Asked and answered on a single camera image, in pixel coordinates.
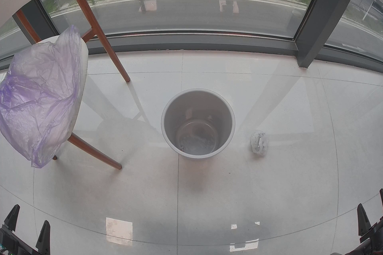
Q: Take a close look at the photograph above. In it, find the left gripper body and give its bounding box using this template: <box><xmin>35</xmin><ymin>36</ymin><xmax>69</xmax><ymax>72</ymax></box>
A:
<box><xmin>0</xmin><ymin>226</ymin><xmax>43</xmax><ymax>255</ymax></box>

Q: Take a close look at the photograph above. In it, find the window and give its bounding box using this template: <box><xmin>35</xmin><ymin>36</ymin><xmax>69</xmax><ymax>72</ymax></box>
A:
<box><xmin>0</xmin><ymin>0</ymin><xmax>383</xmax><ymax>70</ymax></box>

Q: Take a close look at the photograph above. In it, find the crumpled white paper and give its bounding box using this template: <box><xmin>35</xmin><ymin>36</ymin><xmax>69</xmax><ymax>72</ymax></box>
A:
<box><xmin>250</xmin><ymin>130</ymin><xmax>269</xmax><ymax>156</ymax></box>

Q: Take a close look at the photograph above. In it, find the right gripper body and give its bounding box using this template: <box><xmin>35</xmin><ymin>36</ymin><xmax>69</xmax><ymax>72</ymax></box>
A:
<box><xmin>344</xmin><ymin>219</ymin><xmax>383</xmax><ymax>255</ymax></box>

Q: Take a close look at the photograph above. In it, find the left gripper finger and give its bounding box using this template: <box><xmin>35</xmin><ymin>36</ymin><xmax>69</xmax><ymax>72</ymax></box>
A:
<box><xmin>36</xmin><ymin>220</ymin><xmax>51</xmax><ymax>254</ymax></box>
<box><xmin>4</xmin><ymin>204</ymin><xmax>21</xmax><ymax>232</ymax></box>

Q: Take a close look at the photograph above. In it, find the white chair with wooden legs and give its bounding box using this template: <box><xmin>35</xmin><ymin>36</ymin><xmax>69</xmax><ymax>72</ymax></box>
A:
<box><xmin>0</xmin><ymin>0</ymin><xmax>131</xmax><ymax>171</ymax></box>

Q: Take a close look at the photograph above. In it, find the white trash bin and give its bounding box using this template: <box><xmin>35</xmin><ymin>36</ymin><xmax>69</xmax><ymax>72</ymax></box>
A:
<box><xmin>161</xmin><ymin>88</ymin><xmax>236</xmax><ymax>161</ymax></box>

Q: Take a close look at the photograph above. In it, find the purple plastic bag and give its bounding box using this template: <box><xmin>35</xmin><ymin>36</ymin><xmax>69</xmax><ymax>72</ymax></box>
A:
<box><xmin>0</xmin><ymin>25</ymin><xmax>83</xmax><ymax>169</ymax></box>

